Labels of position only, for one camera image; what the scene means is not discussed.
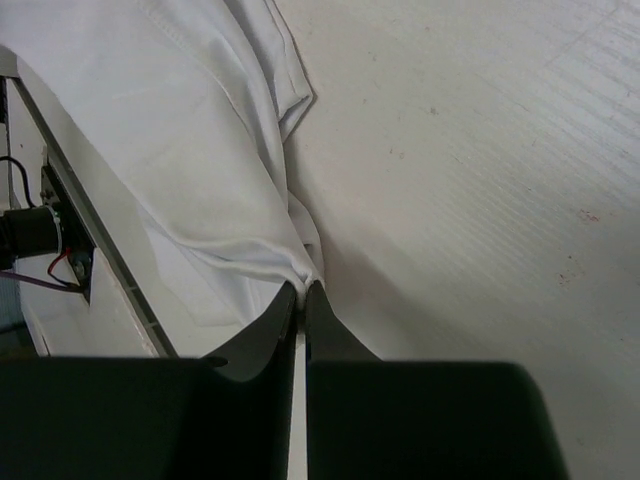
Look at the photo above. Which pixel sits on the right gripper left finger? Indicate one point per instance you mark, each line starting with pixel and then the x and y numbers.
pixel 222 416

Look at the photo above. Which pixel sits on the aluminium frame rail front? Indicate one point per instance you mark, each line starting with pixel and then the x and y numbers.
pixel 96 229

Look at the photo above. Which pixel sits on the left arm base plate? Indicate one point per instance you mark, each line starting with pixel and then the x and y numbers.
pixel 76 248

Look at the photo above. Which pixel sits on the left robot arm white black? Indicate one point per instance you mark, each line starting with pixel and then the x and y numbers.
pixel 28 233

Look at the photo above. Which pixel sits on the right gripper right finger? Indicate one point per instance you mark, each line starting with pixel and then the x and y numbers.
pixel 373 419

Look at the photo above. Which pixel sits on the white skirt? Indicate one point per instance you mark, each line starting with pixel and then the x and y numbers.
pixel 190 104

